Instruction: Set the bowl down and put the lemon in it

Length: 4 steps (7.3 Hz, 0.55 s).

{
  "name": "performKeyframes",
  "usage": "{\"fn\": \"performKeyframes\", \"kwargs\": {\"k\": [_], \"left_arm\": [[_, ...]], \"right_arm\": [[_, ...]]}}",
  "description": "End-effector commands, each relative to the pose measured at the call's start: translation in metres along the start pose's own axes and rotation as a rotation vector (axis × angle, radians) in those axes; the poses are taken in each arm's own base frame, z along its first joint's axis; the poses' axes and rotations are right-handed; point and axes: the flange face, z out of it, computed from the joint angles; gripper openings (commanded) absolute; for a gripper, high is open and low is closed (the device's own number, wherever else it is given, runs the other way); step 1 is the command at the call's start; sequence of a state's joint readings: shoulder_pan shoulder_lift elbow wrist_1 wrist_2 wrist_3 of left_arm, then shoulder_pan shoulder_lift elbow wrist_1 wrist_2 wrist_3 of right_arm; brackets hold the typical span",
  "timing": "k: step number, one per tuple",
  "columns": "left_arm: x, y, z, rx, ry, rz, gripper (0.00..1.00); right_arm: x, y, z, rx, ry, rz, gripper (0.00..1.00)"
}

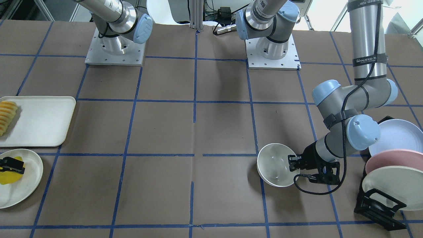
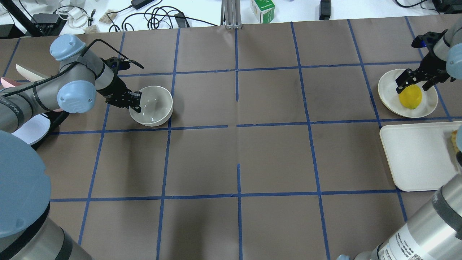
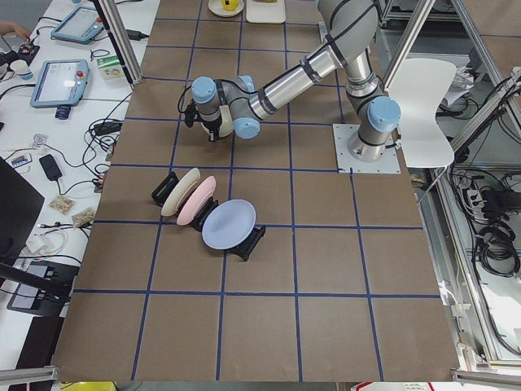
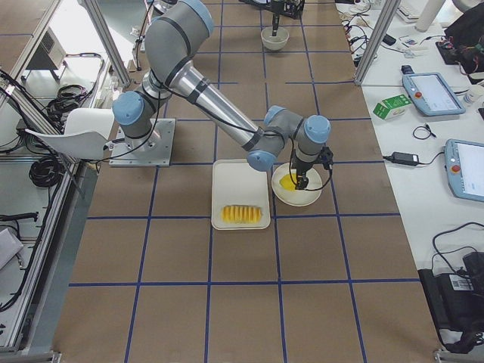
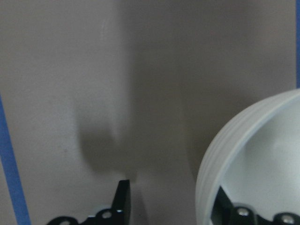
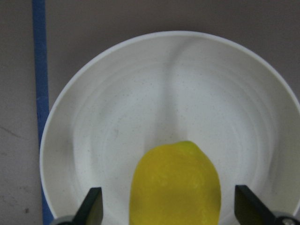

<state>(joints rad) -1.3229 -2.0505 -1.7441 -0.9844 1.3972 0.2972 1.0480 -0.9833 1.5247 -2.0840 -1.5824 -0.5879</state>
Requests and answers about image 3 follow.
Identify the black phone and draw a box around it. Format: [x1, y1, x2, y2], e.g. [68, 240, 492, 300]
[39, 154, 63, 181]

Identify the white plastic chair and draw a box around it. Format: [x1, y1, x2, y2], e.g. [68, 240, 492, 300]
[387, 58, 456, 169]

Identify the light blue plate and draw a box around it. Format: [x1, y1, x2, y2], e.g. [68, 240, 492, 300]
[202, 200, 256, 250]

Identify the black power adapter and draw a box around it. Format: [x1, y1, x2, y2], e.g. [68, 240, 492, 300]
[125, 29, 149, 41]

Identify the black dish rack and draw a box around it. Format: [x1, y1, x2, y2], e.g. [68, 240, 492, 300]
[151, 172, 266, 261]

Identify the cream plate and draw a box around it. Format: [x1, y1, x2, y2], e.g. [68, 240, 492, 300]
[161, 168, 200, 217]

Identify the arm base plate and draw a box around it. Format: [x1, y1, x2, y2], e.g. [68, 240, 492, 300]
[332, 124, 401, 174]

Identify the blue teach pendant near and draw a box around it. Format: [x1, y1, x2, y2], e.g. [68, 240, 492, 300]
[30, 59, 90, 108]

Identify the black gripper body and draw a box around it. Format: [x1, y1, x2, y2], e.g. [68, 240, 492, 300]
[184, 99, 220, 128]

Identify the yellow lemon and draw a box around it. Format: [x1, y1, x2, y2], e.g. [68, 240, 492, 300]
[221, 0, 239, 11]

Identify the white round plate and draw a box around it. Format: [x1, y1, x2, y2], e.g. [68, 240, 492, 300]
[208, 0, 244, 18]

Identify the blue teach pendant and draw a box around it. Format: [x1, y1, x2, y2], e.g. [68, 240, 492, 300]
[30, 59, 90, 108]
[50, 7, 104, 44]

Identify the paper cup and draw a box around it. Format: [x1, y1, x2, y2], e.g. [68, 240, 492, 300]
[10, 59, 33, 81]

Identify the blue teach pendant far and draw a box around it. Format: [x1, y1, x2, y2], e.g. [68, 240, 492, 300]
[50, 7, 104, 44]

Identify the green white box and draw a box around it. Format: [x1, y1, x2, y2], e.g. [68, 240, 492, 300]
[96, 55, 124, 81]

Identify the pink plate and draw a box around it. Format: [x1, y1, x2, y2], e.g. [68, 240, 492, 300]
[176, 176, 217, 226]

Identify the white rectangular tray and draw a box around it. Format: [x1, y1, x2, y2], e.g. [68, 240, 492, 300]
[246, 0, 286, 24]

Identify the white ceramic bowl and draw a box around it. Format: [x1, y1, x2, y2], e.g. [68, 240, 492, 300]
[201, 105, 234, 139]

